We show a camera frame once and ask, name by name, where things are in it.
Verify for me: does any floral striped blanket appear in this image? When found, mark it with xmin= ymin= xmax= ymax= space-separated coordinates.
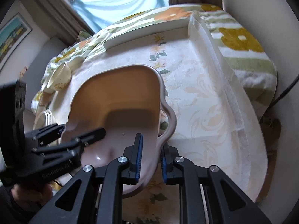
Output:
xmin=31 ymin=3 xmax=278 ymax=109

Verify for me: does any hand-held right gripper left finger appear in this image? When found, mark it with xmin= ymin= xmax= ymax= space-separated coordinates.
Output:
xmin=28 ymin=133 xmax=144 ymax=224

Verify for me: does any pink bear-shaped dish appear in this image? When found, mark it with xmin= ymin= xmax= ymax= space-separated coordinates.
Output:
xmin=61 ymin=64 xmax=176 ymax=198

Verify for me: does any light blue window cloth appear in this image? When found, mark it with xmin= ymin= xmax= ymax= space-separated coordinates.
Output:
xmin=70 ymin=0 xmax=170 ymax=35

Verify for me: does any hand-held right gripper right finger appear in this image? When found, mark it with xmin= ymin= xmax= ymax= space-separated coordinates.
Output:
xmin=160 ymin=143 xmax=272 ymax=224

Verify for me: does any black floor lamp stand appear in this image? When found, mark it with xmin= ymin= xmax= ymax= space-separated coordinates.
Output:
xmin=270 ymin=74 xmax=299 ymax=106

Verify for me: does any grey headboard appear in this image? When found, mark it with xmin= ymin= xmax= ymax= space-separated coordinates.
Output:
xmin=13 ymin=36 xmax=69 ymax=112

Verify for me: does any person's left forearm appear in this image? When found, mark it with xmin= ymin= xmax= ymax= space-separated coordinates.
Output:
xmin=0 ymin=187 xmax=45 ymax=224

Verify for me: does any green striped pillow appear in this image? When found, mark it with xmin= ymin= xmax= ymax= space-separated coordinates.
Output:
xmin=78 ymin=30 xmax=92 ymax=43

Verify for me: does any framed wall poster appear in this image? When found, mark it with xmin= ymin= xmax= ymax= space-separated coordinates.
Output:
xmin=0 ymin=13 xmax=33 ymax=72

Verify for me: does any person's left hand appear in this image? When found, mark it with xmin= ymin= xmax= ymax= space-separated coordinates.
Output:
xmin=10 ymin=182 xmax=56 ymax=208

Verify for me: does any cream bowl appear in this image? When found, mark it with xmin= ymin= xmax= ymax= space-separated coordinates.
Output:
xmin=41 ymin=62 xmax=72 ymax=93

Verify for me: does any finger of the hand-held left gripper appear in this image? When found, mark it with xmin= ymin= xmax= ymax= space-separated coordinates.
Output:
xmin=25 ymin=123 xmax=66 ymax=145
xmin=33 ymin=127 xmax=106 ymax=156

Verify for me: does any white bowl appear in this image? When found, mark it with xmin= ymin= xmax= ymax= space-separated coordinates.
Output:
xmin=67 ymin=57 xmax=85 ymax=72

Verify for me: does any white rectangular tray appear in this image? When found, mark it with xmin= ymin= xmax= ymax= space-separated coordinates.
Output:
xmin=103 ymin=16 xmax=191 ymax=51

